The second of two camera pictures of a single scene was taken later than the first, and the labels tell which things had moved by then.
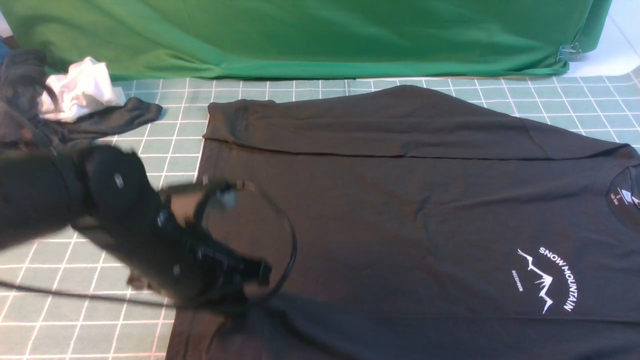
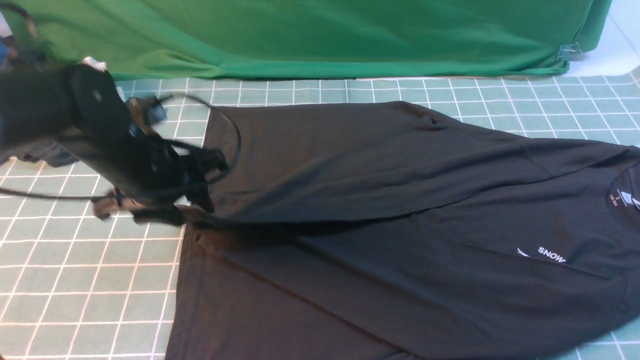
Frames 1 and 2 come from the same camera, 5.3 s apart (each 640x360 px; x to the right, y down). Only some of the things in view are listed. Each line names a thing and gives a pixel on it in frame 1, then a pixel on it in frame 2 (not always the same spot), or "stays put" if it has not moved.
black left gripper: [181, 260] → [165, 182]
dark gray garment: [23, 129] → [56, 154]
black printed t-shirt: [404, 224] stays put
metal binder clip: [569, 50] stays put
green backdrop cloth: [258, 40] stays put
